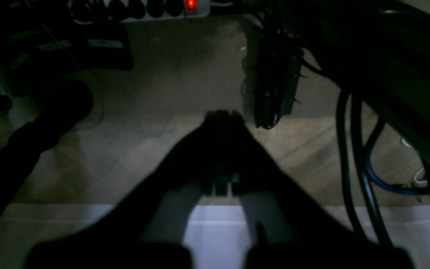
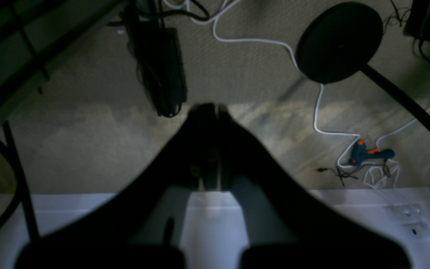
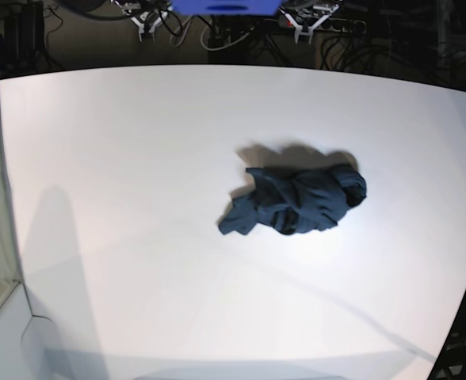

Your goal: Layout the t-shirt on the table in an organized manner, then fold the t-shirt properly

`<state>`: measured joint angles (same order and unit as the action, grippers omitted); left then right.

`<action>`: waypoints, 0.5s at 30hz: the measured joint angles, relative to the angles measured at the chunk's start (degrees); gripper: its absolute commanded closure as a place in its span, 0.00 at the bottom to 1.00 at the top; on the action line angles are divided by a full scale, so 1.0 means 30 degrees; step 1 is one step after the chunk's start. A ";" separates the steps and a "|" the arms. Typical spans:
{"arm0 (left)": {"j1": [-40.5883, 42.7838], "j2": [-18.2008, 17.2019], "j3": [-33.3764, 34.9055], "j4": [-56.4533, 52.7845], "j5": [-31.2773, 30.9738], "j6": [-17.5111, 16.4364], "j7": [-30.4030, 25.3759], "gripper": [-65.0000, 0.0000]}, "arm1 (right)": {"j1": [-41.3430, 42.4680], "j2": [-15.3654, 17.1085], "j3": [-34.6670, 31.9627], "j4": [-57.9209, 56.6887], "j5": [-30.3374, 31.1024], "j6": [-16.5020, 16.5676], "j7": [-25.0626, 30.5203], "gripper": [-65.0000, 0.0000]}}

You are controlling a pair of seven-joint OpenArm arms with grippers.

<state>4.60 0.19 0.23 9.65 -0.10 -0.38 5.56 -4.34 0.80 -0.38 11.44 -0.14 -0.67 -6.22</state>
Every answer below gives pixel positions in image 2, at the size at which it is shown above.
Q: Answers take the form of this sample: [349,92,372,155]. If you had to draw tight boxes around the black round lamp base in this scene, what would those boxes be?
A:
[295,2,430,132]

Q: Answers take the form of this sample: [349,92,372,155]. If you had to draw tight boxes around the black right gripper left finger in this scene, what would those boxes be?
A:
[15,103,218,269]

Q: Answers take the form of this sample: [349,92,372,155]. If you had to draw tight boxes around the blue orange glue gun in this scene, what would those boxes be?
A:
[348,139,395,166]

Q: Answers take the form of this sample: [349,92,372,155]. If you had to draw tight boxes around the white cable on floor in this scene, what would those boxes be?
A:
[163,0,430,191]

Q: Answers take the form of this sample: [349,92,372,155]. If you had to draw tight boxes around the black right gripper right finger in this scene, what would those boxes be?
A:
[218,105,411,269]

